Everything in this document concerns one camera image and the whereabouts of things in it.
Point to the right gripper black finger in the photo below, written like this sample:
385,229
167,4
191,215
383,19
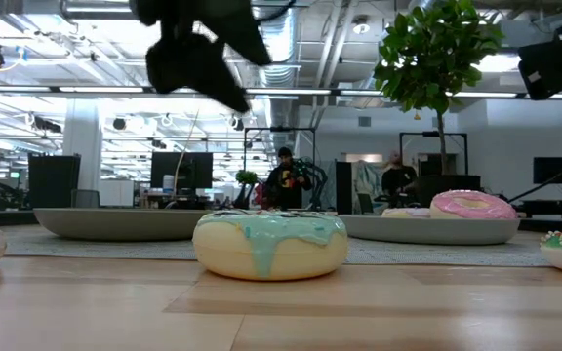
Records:
188,63
237,29

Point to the large mint frosted donut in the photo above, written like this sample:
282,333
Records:
271,253

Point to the large pink frosted donut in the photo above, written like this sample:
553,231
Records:
473,205

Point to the background black robot arm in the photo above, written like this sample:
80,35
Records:
317,180

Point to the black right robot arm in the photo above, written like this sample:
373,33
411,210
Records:
549,63

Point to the black desk monitor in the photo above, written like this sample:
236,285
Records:
183,170

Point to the white cup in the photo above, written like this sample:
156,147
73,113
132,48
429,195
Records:
168,183

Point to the small green background plant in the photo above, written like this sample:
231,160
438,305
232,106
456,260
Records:
246,177

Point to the grey office chair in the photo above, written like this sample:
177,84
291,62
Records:
86,199

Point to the olive green round plate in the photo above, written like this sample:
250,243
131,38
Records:
120,226

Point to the black upright panel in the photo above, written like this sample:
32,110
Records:
54,180

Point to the black cabinet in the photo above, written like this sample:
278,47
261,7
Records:
343,187

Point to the green leafy plant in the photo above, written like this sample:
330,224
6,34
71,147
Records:
432,53

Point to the painted grey-blue tarp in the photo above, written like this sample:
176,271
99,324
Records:
371,183

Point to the black plant pot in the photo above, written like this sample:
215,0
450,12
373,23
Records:
447,183

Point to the grey-blue round plate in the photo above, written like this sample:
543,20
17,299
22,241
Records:
432,231

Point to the grey woven placemat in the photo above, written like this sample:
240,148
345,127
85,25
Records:
408,253

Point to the black wall monitor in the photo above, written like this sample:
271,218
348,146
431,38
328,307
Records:
554,170

